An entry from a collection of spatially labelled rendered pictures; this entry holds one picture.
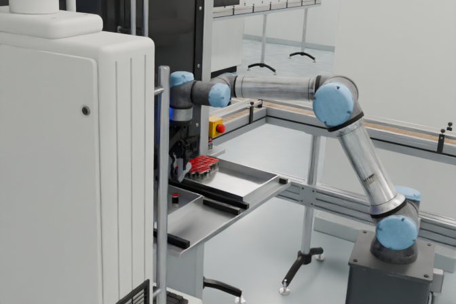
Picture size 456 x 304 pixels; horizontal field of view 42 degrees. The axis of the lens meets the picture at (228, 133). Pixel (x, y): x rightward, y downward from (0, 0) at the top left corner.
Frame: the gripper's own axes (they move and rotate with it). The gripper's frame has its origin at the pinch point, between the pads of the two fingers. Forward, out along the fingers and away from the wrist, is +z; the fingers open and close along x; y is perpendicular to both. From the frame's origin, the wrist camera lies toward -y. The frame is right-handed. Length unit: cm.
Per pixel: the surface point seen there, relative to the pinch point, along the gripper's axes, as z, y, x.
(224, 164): 8.9, 41.3, 6.8
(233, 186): 10.3, 27.8, -6.2
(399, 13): -44, 179, -12
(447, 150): 8, 118, -61
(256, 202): 10.5, 21.1, -20.1
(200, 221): 10.6, -3.1, -13.3
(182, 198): 10.4, 7.2, 1.8
